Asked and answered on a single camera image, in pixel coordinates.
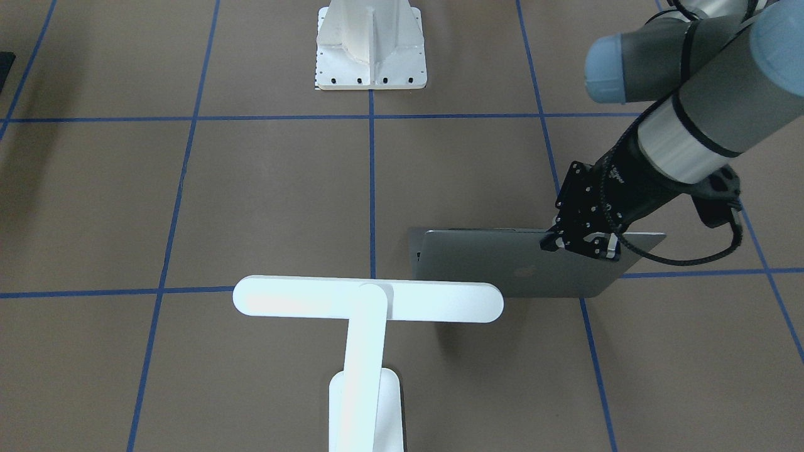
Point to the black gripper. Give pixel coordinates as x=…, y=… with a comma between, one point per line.
x=623, y=182

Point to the grey laptop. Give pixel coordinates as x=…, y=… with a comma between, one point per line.
x=513, y=261

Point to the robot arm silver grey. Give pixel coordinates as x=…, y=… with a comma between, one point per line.
x=719, y=77

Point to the white desk lamp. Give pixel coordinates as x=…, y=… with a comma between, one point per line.
x=365, y=403

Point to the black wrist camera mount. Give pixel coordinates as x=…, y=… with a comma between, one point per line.
x=717, y=197

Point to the white pedestal column base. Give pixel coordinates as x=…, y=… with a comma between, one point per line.
x=370, y=45

